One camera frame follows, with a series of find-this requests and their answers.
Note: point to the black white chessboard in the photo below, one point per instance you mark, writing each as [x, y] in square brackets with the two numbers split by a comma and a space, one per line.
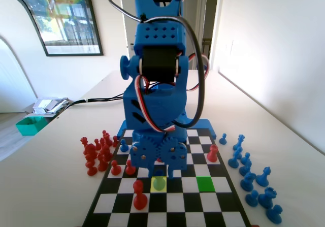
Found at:
[203, 166]

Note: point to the green plastic box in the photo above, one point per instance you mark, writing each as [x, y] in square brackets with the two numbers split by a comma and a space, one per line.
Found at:
[30, 126]

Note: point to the black framed picture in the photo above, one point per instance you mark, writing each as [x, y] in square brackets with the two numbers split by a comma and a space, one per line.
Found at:
[66, 21]

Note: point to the blue chess bishop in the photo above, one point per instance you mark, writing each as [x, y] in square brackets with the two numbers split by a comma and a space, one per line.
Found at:
[233, 162]

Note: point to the red piece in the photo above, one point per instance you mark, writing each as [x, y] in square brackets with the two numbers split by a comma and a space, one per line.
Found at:
[212, 156]

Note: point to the pile of papers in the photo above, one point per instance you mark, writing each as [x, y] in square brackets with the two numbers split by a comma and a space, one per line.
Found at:
[48, 105]

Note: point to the large red pawn front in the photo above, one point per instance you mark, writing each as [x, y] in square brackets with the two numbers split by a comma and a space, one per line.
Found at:
[139, 199]

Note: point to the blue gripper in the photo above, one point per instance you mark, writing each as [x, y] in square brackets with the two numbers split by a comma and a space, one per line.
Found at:
[158, 154]

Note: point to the blue chess queen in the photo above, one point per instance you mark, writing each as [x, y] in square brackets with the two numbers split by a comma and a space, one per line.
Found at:
[240, 142]

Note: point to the blue chess pawn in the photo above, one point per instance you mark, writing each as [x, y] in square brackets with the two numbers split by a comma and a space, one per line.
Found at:
[223, 139]
[245, 158]
[124, 147]
[252, 199]

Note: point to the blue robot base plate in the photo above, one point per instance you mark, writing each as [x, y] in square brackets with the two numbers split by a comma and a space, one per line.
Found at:
[203, 124]

